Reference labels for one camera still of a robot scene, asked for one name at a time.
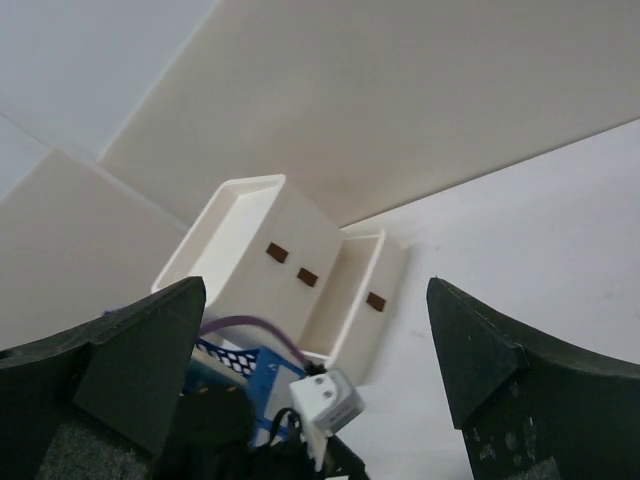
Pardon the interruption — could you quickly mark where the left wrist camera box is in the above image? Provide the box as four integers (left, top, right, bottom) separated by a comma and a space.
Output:
289, 369, 364, 435

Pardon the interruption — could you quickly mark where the blue plastic file organizer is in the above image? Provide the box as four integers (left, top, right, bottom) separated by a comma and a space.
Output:
183, 339, 305, 447

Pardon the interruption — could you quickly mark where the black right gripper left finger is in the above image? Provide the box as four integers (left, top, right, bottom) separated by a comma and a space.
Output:
1, 277, 206, 479

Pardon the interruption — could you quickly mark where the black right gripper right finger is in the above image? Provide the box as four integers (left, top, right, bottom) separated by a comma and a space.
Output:
426, 278, 639, 479

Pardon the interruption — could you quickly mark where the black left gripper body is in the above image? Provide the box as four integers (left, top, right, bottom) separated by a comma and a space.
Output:
154, 385, 369, 479

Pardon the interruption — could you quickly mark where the white foam drawer box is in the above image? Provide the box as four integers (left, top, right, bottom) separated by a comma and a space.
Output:
151, 174, 406, 385

